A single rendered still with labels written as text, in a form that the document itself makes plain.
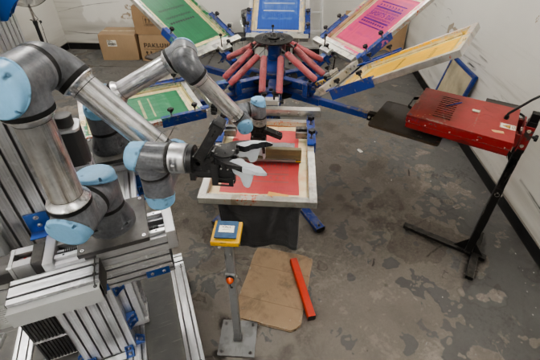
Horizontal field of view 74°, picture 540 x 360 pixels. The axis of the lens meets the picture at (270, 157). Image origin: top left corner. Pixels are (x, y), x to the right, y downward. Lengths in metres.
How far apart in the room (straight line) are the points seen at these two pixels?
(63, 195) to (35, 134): 0.19
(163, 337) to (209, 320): 0.36
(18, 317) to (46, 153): 0.59
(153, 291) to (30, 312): 1.16
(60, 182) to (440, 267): 2.55
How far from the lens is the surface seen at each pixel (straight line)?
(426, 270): 2.91
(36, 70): 0.94
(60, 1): 7.23
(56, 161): 1.02
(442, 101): 2.57
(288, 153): 1.97
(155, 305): 2.39
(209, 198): 1.76
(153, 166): 0.89
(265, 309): 2.50
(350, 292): 2.65
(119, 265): 1.43
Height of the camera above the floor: 2.17
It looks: 36 degrees down
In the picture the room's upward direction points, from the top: straight up
